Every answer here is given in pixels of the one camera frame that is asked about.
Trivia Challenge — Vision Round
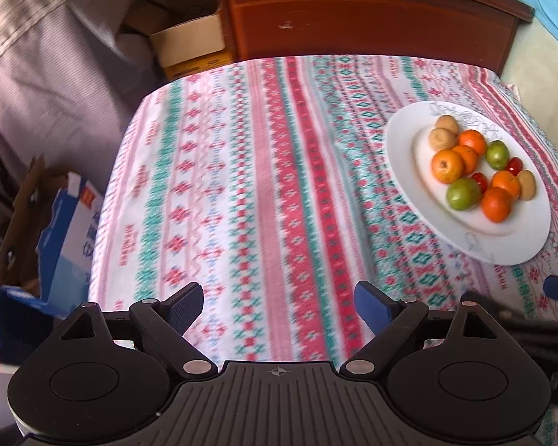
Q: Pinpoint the orange mandarin front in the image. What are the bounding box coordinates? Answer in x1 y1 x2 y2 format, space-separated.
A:
481 187 513 223

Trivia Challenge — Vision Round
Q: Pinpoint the green lime fruit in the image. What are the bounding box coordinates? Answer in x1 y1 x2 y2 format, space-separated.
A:
445 177 482 211

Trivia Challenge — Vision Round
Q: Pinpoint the small green lime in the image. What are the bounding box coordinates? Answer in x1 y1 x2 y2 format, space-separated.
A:
485 140 510 170

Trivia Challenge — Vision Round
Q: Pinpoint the blue white carton box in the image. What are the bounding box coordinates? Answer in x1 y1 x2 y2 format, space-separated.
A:
36 172 103 315

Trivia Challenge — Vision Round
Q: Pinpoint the grey checkered cloth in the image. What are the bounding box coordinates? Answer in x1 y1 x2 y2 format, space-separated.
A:
0 0 160 189

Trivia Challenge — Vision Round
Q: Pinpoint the small orange mandarin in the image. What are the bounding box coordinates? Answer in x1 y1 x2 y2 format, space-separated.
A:
459 129 488 156

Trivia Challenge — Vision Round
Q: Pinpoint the cardboard box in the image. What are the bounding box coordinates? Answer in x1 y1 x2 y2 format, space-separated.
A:
124 0 234 82

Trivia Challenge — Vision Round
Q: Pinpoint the red cherry tomato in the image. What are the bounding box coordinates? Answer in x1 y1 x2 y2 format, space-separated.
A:
505 157 524 176
471 172 489 194

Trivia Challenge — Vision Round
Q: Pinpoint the large orange mandarin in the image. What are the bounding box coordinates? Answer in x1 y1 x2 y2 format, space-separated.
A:
491 170 521 201

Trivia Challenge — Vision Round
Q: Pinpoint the white ceramic plate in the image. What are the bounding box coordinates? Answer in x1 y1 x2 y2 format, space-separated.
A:
384 101 551 266

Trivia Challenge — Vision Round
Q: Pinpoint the brown kiwi fruit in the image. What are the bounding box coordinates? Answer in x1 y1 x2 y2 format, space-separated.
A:
428 128 458 152
517 169 536 200
434 115 459 136

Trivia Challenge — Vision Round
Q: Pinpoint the brown wooden cabinet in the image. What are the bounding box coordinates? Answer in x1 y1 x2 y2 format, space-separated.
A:
218 0 534 72

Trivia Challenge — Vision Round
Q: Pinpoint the patterned red green tablecloth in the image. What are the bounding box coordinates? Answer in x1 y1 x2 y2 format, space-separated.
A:
88 55 558 363

